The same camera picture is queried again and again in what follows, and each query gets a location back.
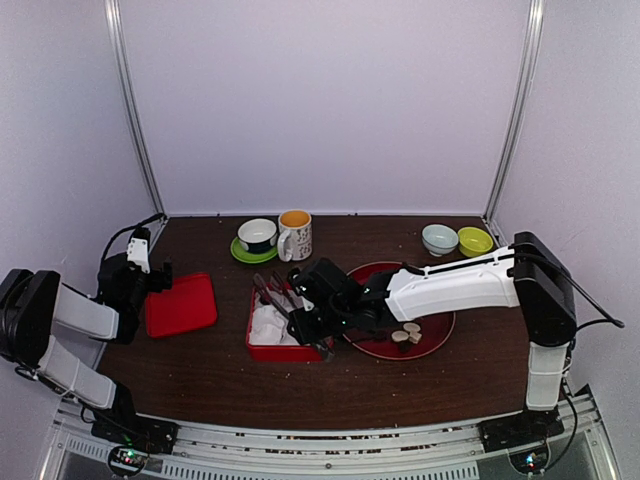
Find dark chocolate bottom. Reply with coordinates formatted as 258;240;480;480
398;341;411;353

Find white paper liner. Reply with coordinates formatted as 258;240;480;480
248;293;300;346

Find red chocolate box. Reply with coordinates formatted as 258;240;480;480
245;285;327;363

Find light blue bowl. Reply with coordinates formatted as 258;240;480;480
421;224;459;257

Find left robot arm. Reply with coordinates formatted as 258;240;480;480
1;253;173;444

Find white oval chocolate lower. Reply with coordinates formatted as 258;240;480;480
391;331;409;343

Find metal tongs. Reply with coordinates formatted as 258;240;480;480
252;272;334;362

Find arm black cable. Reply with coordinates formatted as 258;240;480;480
509;244;626;331
99;213;166;266

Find lime green bowl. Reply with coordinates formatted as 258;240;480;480
457;226;494;258

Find round red tray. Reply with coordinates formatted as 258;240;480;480
331;261;457;361

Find white and dark cup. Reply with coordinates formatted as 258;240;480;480
237;218;278;254

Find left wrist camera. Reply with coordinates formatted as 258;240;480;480
126;227;151;274

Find red box lid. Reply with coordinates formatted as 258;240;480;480
145;273;218;339

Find white patterned mug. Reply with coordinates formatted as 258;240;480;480
276;210;313;262

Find green saucer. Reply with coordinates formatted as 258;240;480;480
230;237;278;265

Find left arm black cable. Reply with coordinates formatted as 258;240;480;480
99;213;166;266

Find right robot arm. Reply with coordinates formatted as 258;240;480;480
287;232;577;442

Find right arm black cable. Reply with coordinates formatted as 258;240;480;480
509;244;626;331

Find metal base rail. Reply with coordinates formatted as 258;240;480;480
36;398;620;479

